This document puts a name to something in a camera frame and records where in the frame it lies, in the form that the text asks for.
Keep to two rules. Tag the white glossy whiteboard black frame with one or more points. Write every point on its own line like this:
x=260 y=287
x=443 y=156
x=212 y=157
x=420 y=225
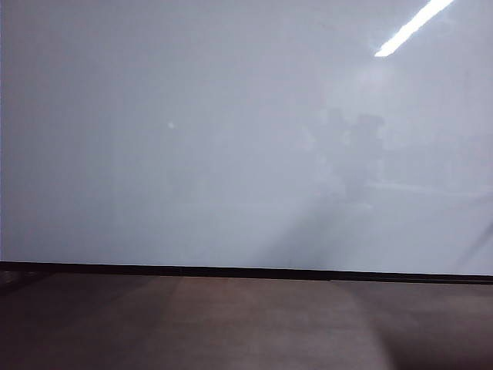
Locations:
x=200 y=138

